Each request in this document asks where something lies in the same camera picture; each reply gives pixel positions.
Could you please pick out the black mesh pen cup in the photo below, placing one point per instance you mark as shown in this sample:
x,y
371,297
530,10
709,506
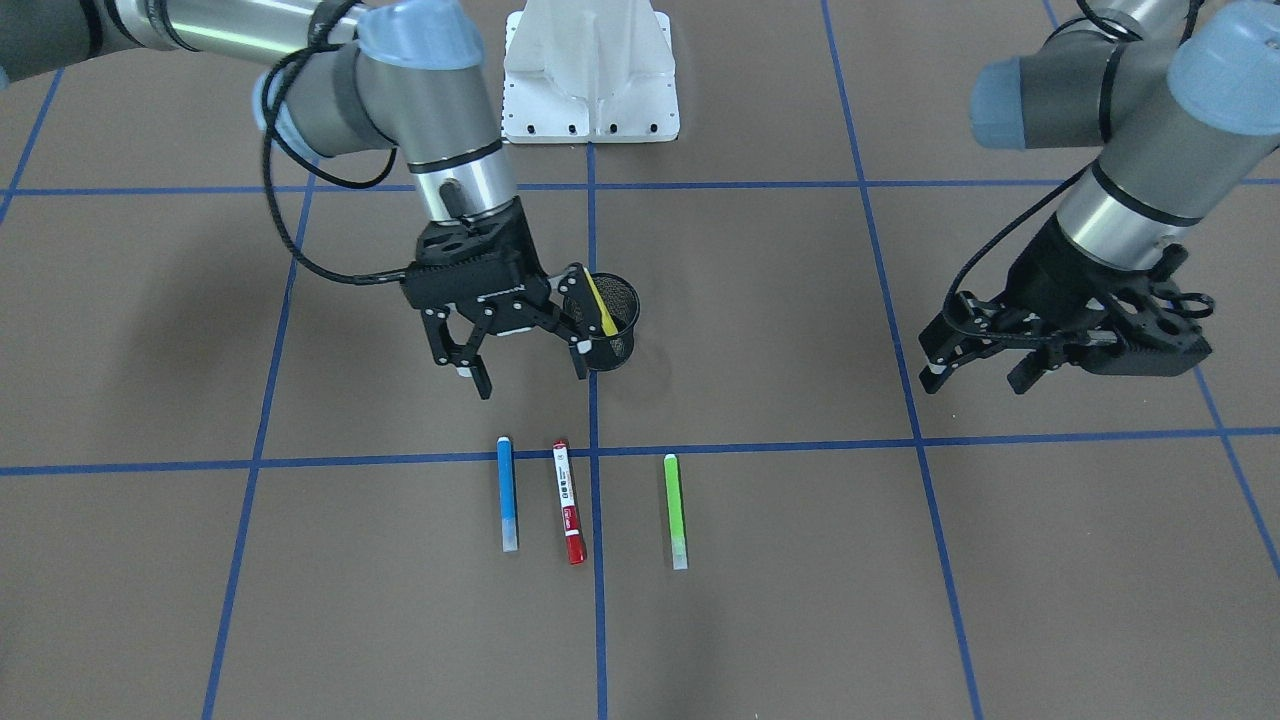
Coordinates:
x,y
605,354

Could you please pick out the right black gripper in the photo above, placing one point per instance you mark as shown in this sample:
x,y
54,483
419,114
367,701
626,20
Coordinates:
x,y
523,240

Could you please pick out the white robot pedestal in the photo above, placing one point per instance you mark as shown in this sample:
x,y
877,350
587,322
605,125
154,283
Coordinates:
x,y
589,72

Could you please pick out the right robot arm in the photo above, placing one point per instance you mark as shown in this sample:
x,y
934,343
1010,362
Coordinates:
x,y
347,77

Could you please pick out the red white marker pen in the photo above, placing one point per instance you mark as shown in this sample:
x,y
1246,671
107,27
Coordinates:
x,y
570,515

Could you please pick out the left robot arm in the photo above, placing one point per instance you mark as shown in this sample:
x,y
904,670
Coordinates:
x,y
1181,115

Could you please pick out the green highlighter pen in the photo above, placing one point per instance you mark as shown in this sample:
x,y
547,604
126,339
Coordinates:
x,y
675,513

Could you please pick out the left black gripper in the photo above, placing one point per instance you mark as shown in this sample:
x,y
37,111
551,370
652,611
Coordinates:
x,y
1052,272

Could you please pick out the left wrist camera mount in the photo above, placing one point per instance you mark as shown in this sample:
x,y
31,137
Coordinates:
x,y
1149,326

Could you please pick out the yellow highlighter pen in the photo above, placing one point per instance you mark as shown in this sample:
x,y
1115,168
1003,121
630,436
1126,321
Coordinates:
x,y
606,321

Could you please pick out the blue marker pen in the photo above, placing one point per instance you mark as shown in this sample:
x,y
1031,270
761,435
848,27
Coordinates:
x,y
508,503

